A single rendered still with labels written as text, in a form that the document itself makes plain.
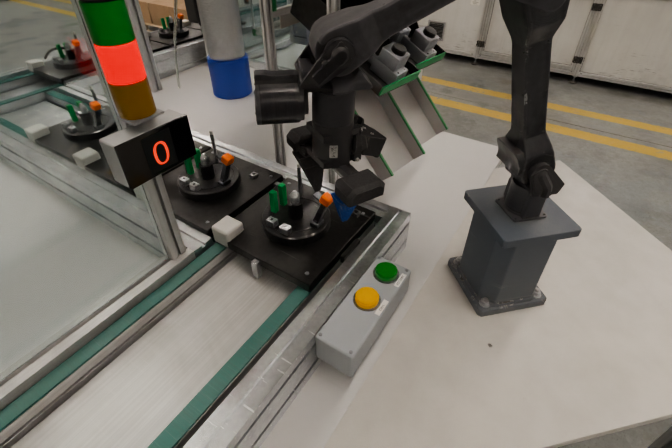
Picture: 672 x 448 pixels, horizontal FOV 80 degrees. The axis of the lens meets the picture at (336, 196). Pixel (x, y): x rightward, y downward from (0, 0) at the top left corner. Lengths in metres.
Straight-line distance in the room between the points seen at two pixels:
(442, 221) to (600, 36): 3.78
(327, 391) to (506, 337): 0.34
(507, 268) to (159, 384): 0.60
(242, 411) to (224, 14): 1.30
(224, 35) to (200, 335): 1.13
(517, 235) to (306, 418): 0.45
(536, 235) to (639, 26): 3.98
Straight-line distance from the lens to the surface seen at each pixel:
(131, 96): 0.61
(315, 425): 0.71
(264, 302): 0.76
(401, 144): 0.99
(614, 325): 0.95
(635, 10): 4.60
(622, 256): 1.11
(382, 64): 0.85
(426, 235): 0.98
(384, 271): 0.73
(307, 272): 0.73
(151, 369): 0.74
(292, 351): 0.65
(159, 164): 0.66
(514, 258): 0.77
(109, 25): 0.59
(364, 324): 0.67
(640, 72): 4.73
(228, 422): 0.62
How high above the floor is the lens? 1.51
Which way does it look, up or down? 37 degrees down
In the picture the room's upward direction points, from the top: straight up
